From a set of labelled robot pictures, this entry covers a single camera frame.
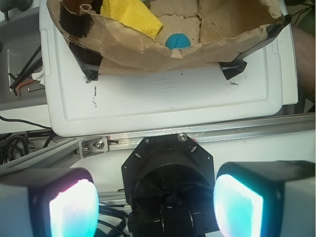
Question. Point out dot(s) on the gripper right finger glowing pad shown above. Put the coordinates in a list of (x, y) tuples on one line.
[(266, 199)]

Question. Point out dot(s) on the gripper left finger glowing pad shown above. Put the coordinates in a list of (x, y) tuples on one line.
[(48, 202)]

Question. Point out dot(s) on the blue ball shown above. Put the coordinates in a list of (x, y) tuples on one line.
[(177, 41)]

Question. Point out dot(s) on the black hex keys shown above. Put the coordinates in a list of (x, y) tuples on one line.
[(26, 72)]

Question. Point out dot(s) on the brown paper bag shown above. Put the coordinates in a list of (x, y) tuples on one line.
[(140, 37)]

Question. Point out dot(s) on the yellow cloth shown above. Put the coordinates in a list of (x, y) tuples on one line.
[(133, 14)]

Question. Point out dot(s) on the aluminium frame rail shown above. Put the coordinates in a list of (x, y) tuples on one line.
[(285, 137)]

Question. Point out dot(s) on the metal corner bracket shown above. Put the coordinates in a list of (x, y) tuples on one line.
[(92, 146)]

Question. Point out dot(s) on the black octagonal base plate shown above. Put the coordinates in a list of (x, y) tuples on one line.
[(161, 165)]

